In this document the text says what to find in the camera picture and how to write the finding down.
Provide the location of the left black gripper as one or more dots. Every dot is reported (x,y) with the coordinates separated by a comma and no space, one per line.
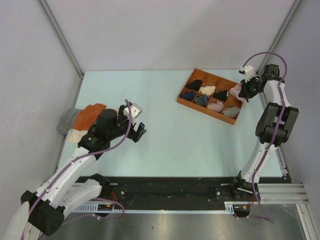
(135,135)

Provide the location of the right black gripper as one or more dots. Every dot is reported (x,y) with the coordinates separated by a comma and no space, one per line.
(245,92)

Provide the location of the pink underwear navy trim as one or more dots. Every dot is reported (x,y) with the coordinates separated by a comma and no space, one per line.
(235,91)

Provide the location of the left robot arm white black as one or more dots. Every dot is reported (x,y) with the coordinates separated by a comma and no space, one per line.
(55,200)

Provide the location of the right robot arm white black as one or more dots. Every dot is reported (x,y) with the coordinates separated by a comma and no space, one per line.
(273,128)

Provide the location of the black white rolled underwear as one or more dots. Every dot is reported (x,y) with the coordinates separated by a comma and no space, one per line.
(221,95)

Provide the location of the grey rolled underwear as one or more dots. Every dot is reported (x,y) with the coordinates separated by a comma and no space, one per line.
(231,112)

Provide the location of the pale pink rolled underwear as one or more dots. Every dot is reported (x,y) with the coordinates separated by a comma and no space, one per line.
(216,106)

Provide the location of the cream rolled underwear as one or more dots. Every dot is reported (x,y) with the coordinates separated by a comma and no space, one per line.
(207,90)

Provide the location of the striped navy rolled underwear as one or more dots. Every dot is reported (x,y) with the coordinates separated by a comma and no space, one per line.
(202,100)

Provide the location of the orange underwear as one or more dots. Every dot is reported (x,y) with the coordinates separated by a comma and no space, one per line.
(86,117)

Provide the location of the cream beige underwear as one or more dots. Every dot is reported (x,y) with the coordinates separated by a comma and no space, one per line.
(76,135)

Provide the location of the grey striped underwear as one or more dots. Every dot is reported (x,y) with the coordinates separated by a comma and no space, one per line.
(67,120)

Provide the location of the wooden compartment tray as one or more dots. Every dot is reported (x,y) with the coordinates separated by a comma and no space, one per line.
(212,95)

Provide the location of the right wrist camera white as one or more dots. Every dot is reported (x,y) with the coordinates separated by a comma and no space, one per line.
(248,71)

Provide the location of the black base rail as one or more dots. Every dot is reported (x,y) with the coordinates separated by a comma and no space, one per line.
(217,189)

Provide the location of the white cable duct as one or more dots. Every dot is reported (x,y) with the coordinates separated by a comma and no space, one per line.
(107,208)

